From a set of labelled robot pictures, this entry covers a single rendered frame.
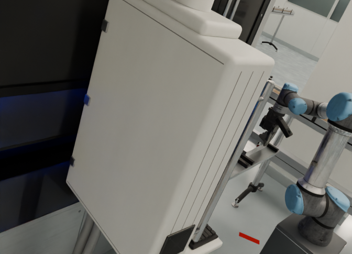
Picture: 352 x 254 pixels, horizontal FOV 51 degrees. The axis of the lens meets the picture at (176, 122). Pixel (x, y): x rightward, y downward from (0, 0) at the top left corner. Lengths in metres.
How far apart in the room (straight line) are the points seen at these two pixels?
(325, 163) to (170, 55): 0.85
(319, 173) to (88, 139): 0.90
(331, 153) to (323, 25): 8.80
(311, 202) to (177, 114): 0.85
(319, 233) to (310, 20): 8.91
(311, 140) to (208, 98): 2.70
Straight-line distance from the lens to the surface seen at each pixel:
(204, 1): 0.97
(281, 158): 2.98
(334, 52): 3.35
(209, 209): 1.20
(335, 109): 1.50
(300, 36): 10.43
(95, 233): 1.46
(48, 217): 1.64
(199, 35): 0.87
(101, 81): 1.17
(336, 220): 1.73
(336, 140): 1.52
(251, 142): 2.07
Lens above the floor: 1.74
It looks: 26 degrees down
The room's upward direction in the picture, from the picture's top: 21 degrees clockwise
